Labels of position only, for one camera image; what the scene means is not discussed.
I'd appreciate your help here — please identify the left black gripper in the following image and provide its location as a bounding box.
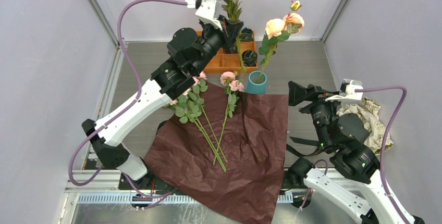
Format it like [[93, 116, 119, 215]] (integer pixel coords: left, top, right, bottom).
[[191, 15, 242, 76]]

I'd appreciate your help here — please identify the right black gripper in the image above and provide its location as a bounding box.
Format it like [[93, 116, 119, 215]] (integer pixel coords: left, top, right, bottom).
[[286, 80, 343, 148]]

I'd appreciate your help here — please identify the black printed ribbon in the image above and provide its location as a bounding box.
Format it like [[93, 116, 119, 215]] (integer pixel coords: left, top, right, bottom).
[[286, 136, 329, 158]]

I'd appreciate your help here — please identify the orange rose stem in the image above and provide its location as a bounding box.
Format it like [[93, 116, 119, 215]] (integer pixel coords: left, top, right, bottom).
[[214, 0, 248, 73]]

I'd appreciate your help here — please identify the peach rose stem with bud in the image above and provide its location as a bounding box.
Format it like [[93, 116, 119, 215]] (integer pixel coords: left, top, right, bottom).
[[253, 1, 305, 84]]

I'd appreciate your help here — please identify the dark red wrapping paper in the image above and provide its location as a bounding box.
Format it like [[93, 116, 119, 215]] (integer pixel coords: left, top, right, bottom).
[[144, 83, 289, 223]]

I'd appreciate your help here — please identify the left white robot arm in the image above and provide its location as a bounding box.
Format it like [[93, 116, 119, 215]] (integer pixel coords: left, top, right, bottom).
[[82, 21, 244, 189]]

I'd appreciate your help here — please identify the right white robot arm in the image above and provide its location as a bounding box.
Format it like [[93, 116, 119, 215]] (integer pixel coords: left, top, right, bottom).
[[283, 79, 423, 223]]

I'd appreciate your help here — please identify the teal vase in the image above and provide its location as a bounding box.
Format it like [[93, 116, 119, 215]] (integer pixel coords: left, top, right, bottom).
[[245, 70, 267, 94]]

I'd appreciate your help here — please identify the orange compartment tray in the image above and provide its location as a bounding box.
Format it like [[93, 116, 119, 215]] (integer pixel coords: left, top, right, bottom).
[[204, 34, 258, 74]]

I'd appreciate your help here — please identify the dark teal rolled sock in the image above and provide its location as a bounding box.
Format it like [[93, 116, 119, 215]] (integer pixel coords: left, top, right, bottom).
[[239, 27, 254, 42]]

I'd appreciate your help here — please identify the dark green rolled sock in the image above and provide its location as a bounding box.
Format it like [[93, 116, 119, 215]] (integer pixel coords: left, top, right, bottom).
[[242, 49, 258, 67]]

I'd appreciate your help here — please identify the two pink roses stem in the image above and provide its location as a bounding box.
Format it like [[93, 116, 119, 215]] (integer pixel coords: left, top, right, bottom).
[[216, 71, 245, 162]]

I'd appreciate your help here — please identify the crumpled printed cloth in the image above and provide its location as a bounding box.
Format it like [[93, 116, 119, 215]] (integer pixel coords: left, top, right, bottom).
[[336, 97, 386, 155]]

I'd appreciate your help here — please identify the cream peach roses stem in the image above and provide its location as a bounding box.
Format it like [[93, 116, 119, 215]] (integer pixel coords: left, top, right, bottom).
[[166, 71, 227, 172]]

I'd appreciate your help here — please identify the small electronics board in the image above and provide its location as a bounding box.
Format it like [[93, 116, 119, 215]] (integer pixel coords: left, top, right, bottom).
[[131, 194, 152, 204]]

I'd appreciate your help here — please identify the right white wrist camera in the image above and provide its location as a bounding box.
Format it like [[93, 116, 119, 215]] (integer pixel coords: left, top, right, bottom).
[[325, 79, 363, 102]]

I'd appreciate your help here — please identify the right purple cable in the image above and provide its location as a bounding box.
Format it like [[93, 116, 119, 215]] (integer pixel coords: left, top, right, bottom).
[[353, 85, 412, 224]]

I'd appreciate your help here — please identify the perforated metal rail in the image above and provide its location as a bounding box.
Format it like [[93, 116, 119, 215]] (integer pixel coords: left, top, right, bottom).
[[77, 193, 294, 205]]

